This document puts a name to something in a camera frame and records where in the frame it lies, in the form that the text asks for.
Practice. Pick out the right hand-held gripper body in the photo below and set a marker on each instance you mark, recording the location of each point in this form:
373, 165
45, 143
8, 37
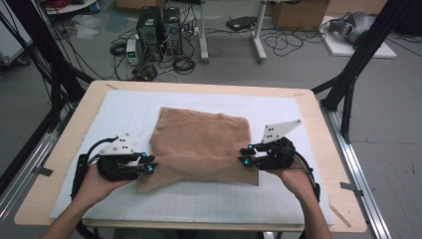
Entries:
277, 154

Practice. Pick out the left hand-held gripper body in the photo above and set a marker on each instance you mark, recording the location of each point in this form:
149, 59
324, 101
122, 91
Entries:
114, 162

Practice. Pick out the tan towel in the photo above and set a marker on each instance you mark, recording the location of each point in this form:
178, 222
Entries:
202, 149

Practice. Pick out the person's left hand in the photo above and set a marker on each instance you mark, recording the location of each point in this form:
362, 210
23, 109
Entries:
96, 187

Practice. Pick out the person's right hand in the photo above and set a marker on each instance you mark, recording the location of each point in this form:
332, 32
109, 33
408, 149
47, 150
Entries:
293, 181

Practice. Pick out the white grid mat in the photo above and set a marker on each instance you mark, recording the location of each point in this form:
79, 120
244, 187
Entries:
212, 205

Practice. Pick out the grey tape piece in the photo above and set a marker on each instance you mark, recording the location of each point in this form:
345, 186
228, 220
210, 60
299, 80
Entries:
43, 171
351, 188

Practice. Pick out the tan tape strip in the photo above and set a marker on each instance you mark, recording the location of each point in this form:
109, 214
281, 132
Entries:
341, 217

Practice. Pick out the white power supply unit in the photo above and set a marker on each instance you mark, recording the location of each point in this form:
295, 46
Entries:
132, 51

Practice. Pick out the white floor board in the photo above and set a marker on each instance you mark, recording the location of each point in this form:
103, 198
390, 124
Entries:
341, 49

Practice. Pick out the large black computer tower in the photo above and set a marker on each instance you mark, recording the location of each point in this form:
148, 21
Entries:
149, 31

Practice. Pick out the black flat device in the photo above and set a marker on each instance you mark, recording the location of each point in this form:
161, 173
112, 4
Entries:
241, 23

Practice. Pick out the slim black computer tower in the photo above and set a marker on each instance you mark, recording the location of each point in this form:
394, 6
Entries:
172, 30

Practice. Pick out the clear plastic bag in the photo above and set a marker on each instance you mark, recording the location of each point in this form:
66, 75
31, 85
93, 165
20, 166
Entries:
86, 26

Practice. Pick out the large cardboard box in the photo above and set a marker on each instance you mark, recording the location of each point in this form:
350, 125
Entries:
300, 15

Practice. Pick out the grey robot shell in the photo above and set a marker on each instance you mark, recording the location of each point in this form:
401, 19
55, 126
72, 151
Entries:
356, 23

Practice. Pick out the flat cardboard box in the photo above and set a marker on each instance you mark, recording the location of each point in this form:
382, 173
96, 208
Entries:
139, 3

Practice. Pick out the white cabinet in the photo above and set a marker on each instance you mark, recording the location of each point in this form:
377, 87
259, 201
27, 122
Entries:
11, 43

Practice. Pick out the round white table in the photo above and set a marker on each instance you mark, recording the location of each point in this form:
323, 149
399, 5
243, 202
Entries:
73, 7

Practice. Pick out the aluminium rail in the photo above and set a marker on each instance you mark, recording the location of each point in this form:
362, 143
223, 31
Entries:
30, 166
358, 179

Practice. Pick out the white desk frame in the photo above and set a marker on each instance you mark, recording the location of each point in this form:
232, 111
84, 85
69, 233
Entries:
203, 36

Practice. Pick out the black metal frame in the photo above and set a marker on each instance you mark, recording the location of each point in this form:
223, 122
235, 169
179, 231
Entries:
43, 49
365, 49

